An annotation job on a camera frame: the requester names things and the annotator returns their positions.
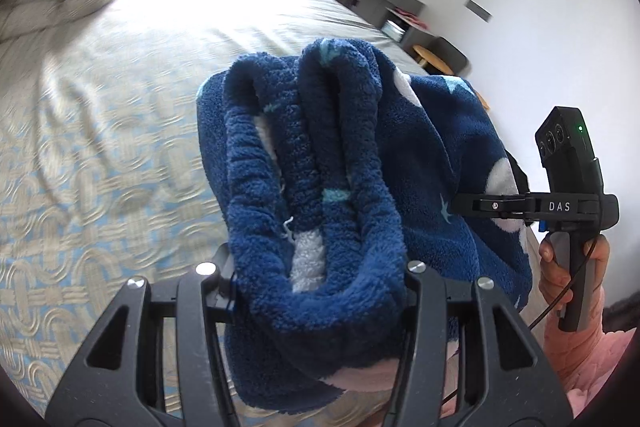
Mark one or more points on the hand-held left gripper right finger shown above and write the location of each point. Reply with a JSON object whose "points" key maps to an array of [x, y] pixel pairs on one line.
{"points": [[417, 287]]}

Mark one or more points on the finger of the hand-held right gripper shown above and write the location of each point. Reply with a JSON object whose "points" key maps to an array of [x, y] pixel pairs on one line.
{"points": [[495, 205]]}

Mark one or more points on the blue fleece pants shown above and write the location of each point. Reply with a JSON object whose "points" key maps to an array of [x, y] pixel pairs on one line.
{"points": [[325, 157]]}

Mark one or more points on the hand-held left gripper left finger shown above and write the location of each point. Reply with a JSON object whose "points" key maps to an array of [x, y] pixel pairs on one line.
{"points": [[220, 292]]}

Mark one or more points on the grey wall switch panel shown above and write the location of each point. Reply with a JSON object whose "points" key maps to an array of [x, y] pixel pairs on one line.
{"points": [[478, 9]]}

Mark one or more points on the wooden stool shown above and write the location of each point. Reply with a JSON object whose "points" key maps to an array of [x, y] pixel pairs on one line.
{"points": [[430, 57]]}

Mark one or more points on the person's right forearm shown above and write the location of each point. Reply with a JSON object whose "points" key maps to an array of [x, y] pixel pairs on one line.
{"points": [[585, 357]]}

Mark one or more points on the storage box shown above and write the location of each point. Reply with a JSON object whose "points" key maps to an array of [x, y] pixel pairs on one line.
{"points": [[395, 31]]}

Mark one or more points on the person's right hand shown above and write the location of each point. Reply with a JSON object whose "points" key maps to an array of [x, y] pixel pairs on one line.
{"points": [[550, 272]]}

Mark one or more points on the bed with patterned sheet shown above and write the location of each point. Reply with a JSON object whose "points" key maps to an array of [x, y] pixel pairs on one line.
{"points": [[125, 132]]}

